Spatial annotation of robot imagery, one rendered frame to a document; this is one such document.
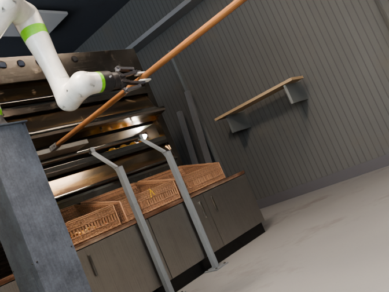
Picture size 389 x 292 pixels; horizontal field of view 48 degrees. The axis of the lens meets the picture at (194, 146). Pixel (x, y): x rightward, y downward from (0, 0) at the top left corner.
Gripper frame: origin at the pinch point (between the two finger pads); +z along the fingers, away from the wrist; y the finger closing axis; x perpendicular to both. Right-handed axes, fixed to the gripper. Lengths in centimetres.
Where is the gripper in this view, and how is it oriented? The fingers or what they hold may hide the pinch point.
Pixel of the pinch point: (142, 77)
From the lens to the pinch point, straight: 214.7
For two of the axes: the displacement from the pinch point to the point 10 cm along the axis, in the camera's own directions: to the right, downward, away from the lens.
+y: 3.9, 9.2, -0.9
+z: 6.5, -2.0, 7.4
